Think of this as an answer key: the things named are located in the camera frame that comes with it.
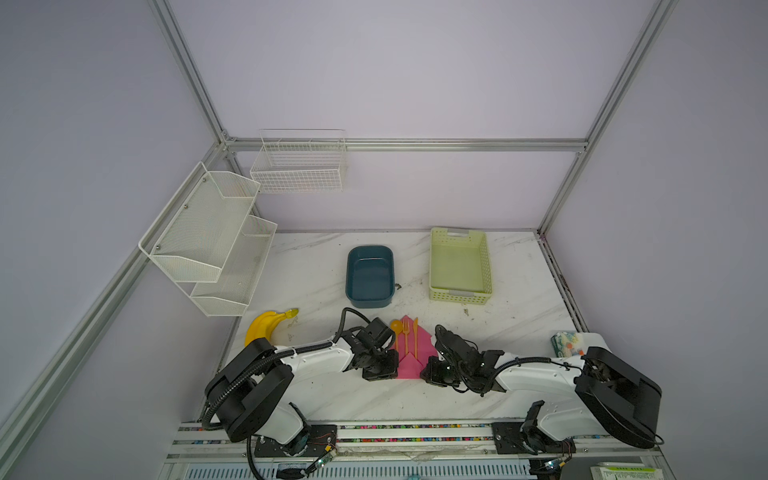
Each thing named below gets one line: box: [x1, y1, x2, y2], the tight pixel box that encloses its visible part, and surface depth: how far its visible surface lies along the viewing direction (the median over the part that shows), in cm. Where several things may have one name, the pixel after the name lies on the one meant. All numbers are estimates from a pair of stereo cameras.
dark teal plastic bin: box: [346, 245, 395, 309], surface depth 106 cm
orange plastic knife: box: [414, 317, 419, 359], surface depth 94 cm
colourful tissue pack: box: [551, 331, 585, 358], surface depth 88 cm
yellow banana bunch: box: [244, 308, 299, 347], surface depth 92 cm
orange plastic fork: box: [402, 316, 411, 355], surface depth 95 cm
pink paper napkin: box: [397, 315, 438, 379], surface depth 88 cm
